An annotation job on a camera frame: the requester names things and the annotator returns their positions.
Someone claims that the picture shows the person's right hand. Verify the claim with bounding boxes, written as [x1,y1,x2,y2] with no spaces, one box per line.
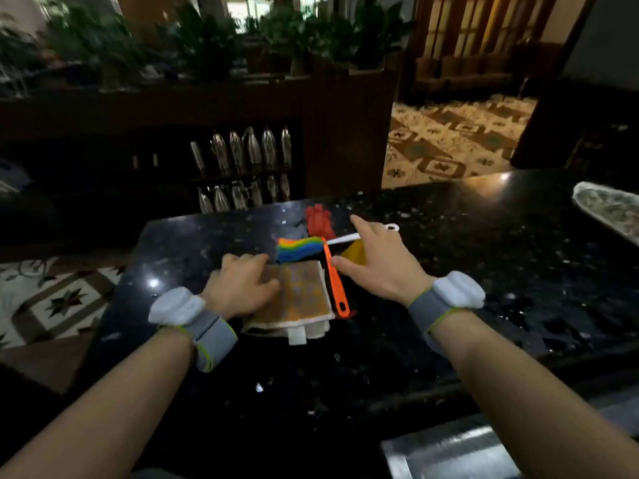
[331,214,436,308]

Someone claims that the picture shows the person's left hand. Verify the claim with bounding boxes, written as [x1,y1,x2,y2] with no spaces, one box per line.
[200,253,281,321]

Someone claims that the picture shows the stack of brown cloths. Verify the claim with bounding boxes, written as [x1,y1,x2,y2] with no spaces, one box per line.
[242,260,336,346]

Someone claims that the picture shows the person's right forearm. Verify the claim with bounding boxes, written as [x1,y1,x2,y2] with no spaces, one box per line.
[429,310,639,479]

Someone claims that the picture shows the person's left forearm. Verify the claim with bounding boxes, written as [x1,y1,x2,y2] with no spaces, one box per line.
[0,326,196,479]

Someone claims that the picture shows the yellow sponge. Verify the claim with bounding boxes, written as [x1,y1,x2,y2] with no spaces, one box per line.
[340,239,368,266]

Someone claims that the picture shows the rainbow striped brush head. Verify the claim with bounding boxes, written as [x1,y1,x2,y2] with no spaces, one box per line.
[276,236,326,264]

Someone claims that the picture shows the grey wristband with white tracker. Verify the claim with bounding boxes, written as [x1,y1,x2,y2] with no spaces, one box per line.
[408,270,486,356]
[148,286,239,374]

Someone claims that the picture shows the dark wooden shelf cabinet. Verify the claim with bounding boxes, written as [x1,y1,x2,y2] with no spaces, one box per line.
[0,70,400,250]

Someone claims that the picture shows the rows of clear glass bottles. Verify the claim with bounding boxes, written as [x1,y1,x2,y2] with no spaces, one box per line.
[189,125,294,215]

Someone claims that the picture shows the stainless steel sink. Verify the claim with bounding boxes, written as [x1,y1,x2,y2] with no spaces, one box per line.
[381,394,639,479]

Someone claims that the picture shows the brown sofa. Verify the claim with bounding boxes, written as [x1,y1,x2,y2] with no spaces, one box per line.
[413,51,517,97]

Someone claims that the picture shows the green potted plant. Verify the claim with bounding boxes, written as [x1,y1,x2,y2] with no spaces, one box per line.
[257,0,415,75]
[172,4,243,82]
[42,2,148,91]

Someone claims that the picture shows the oval patterned plate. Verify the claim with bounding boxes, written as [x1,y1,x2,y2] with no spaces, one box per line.
[571,181,639,248]

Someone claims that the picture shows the orange handled red brush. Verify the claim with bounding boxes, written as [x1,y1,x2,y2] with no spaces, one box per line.
[305,204,351,319]

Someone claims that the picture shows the white handled brush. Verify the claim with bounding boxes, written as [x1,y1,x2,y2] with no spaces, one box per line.
[326,223,400,246]

